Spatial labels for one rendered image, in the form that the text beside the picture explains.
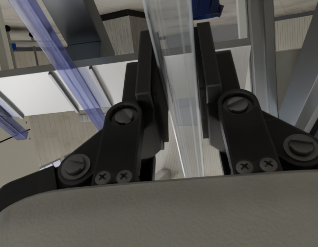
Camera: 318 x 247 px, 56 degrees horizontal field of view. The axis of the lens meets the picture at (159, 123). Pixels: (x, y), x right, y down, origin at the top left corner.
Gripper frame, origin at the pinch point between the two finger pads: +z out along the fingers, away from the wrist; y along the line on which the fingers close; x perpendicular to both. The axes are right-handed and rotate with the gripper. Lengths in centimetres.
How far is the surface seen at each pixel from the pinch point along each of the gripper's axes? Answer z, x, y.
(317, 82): 19.8, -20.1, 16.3
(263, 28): 39.1, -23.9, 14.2
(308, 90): 20.7, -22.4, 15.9
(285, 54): 45, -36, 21
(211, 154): 645, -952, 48
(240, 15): 75, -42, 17
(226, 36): 877, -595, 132
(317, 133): 21.5, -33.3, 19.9
